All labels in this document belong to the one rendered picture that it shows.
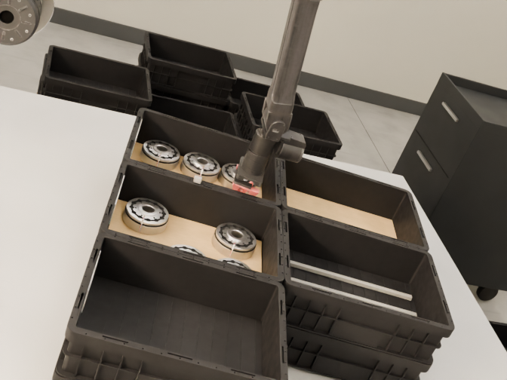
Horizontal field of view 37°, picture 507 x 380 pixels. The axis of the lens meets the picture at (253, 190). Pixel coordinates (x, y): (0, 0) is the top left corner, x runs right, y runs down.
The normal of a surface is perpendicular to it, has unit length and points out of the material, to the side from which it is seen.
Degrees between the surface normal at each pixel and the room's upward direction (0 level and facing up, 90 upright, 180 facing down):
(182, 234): 0
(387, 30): 90
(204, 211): 90
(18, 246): 0
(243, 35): 90
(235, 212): 90
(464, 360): 0
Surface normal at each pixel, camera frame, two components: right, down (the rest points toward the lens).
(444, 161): -0.93, -0.19
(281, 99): 0.11, 0.45
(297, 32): 0.07, 0.64
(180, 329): 0.32, -0.81
